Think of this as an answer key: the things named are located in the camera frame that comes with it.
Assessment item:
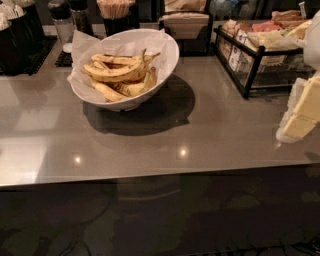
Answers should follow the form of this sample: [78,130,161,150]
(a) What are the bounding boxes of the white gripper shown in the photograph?
[276,10,320,143]

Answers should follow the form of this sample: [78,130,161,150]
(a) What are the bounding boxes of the white bowl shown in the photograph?
[70,28,180,112]

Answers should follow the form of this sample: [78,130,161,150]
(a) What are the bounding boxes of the upper back banana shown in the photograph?
[90,52,161,66]

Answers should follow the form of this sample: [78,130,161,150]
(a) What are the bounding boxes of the lower right banana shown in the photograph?
[113,67,156,97]

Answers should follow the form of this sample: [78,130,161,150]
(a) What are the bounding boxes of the top yellow banana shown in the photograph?
[83,49,146,82]

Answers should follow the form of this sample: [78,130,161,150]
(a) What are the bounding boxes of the lower left banana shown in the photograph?
[90,79,125,102]

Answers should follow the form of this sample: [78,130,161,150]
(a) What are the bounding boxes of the white paper bowl liner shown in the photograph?
[66,29,169,104]

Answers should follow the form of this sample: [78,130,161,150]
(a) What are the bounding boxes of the yellow sweetener packets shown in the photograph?
[287,20,312,40]

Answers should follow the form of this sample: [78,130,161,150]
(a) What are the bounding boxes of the pink sweetener packets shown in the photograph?
[252,21,281,32]

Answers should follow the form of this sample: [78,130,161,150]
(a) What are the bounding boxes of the black napkin holder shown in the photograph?
[159,0,213,56]

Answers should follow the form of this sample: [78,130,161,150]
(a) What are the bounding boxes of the black cup of stirrers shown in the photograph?
[97,0,139,36]

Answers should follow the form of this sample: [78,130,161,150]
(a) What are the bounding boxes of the dark pepper shaker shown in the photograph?
[69,0,94,36]

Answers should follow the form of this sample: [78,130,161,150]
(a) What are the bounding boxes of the glass shaker with dark lid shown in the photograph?
[48,0,74,53]

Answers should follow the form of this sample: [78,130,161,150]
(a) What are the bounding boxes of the black rubber mat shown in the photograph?
[23,35,57,75]

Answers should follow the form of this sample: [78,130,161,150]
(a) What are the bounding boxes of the black container left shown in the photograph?
[0,3,45,75]

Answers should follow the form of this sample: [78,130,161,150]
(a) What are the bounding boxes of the black wire condiment rack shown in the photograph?
[212,26,315,98]

